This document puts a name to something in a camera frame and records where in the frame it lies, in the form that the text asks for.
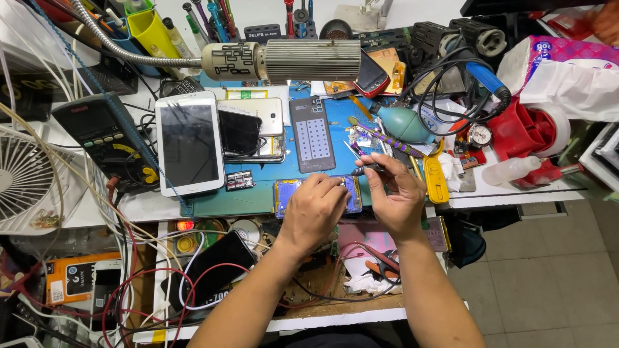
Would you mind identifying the white desk fan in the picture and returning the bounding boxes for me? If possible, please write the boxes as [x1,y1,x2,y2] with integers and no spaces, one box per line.
[0,126,88,236]

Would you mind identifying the opened phone with exposed board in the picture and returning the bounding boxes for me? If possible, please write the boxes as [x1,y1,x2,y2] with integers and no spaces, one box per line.
[222,134,287,164]

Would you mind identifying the crumpled white tissue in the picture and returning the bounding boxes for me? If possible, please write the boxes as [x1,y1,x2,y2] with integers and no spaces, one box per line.
[343,273,403,295]

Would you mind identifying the orange box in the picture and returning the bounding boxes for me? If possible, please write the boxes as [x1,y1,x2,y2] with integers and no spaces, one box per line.
[46,251,122,306]

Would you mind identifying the person's left hand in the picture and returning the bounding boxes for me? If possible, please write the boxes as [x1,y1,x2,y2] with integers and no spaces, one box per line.
[278,173,352,257]

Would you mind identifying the clear plastic bottle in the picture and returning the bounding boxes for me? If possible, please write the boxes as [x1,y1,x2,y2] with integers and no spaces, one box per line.
[481,156,542,187]

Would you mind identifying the black precision screwdriver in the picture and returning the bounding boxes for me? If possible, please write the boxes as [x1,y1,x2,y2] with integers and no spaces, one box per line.
[350,163,388,178]

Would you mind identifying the black multimeter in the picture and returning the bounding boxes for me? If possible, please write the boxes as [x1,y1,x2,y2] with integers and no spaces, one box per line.
[51,92,160,194]

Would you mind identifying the pink sheet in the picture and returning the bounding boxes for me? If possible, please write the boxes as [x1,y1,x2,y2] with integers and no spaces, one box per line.
[338,217,451,257]

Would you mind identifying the orange handled scissors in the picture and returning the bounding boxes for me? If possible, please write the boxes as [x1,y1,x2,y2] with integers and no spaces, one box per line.
[365,249,402,286]

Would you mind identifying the round yellow tin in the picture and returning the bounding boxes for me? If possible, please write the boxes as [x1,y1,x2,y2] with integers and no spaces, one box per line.
[175,234,199,254]

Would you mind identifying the orange flex board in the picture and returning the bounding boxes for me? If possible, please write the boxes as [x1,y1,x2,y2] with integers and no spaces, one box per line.
[324,47,407,96]

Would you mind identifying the teal air blower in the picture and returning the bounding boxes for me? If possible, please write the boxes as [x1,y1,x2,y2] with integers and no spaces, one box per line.
[376,105,436,145]

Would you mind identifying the black tool stand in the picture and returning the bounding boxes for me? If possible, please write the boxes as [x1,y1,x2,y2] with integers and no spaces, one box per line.
[243,23,282,45]

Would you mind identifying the blue pen holder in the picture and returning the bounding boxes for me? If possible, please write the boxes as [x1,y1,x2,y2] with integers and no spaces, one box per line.
[109,17,162,78]

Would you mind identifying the gold phone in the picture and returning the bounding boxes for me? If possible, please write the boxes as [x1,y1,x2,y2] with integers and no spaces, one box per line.
[217,98,285,137]

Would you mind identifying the clear tape roll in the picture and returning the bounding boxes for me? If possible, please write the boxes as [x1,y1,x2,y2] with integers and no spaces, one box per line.
[527,104,571,158]

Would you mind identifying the blue soldering iron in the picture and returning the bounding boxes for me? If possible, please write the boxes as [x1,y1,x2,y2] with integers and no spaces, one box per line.
[464,62,512,114]

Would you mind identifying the red probe wire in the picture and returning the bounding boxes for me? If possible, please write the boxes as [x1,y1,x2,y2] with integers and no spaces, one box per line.
[99,263,252,348]

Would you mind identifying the red tape dispenser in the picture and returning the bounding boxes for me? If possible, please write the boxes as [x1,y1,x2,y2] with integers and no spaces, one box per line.
[486,97,586,189]

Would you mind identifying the brass wool tip cleaner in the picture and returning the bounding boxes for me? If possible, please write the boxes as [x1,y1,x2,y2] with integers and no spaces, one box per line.
[319,18,354,40]

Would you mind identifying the purple striped brush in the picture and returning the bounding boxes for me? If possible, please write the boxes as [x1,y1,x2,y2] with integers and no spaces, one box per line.
[347,116,426,159]

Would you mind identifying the blue work mat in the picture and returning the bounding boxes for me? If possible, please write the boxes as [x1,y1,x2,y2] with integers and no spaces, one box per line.
[181,72,426,218]

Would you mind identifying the blue phone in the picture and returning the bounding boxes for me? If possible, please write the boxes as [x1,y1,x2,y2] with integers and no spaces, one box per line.
[273,175,363,219]

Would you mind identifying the person's right hand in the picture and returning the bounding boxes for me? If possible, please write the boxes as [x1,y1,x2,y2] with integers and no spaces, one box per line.
[355,153,428,242]

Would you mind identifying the black keypad phone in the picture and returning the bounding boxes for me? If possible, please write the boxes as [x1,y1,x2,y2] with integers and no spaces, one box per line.
[160,76,205,98]

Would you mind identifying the red phone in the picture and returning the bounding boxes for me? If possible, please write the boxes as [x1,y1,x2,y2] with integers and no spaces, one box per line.
[353,51,391,100]

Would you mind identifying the black microscope eyepieces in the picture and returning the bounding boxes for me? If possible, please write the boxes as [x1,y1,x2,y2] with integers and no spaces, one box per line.
[411,17,508,60]

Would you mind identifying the grey phone back cover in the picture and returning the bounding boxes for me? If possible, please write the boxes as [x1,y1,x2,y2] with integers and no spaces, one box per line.
[289,97,337,174]

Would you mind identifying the black soldering iron cable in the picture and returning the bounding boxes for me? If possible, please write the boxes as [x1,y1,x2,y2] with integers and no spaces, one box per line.
[401,46,508,137]

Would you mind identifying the yellow plastic opening tool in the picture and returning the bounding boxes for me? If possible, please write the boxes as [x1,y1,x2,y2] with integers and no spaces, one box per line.
[423,139,450,205]

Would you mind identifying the yellow pen holder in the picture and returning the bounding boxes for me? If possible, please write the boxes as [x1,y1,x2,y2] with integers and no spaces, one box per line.
[127,9,181,61]

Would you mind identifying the large black phone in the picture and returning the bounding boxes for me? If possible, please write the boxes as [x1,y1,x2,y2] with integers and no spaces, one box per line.
[169,230,257,312]

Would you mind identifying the white tablet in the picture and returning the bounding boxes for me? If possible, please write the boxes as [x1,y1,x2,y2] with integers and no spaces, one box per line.
[155,91,226,198]

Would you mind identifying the tissue pack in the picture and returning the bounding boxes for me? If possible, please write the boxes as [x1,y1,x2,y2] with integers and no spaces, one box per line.
[497,35,619,122]

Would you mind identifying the black phone with dark screen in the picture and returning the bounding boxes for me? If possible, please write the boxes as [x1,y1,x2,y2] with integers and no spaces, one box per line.
[219,110,263,156]

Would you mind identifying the ribbed metal lamp head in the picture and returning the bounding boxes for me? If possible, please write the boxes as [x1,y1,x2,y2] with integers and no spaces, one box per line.
[201,40,362,84]

